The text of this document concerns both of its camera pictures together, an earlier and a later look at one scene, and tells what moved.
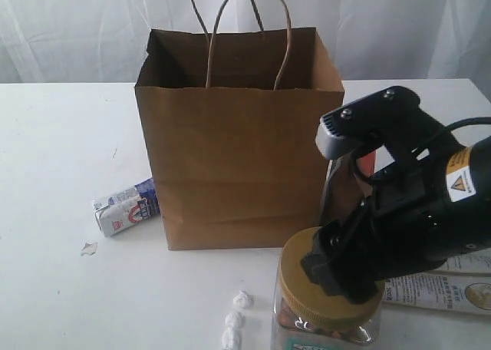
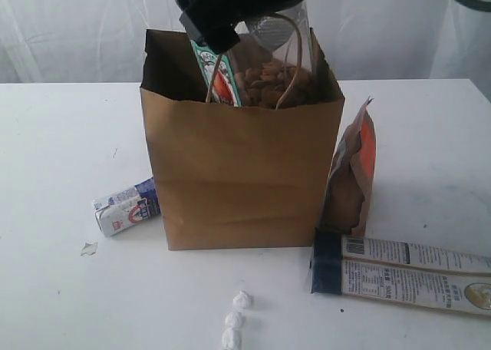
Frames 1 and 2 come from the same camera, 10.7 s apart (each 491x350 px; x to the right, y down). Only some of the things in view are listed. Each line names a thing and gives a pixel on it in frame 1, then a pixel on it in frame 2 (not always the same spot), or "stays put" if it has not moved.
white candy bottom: [227, 339] stays put
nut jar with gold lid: [305, 316] → [271, 65]
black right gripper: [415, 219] → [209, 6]
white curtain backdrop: [97, 32] stays put
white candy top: [243, 299] stays put
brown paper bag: [227, 120] stays put
